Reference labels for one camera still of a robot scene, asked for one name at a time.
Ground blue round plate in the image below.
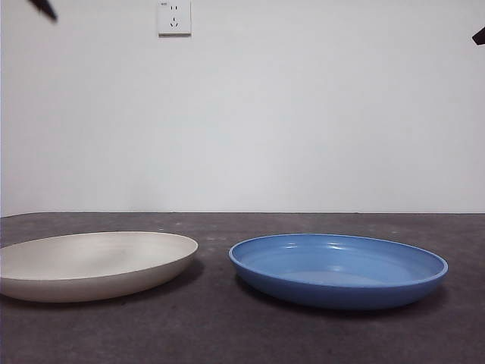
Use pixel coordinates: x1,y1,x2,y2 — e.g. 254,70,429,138
227,233,449,312

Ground white wall socket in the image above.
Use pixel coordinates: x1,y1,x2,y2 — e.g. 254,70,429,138
158,0,192,39

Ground white round plate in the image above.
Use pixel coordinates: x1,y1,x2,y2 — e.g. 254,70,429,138
0,231,199,304

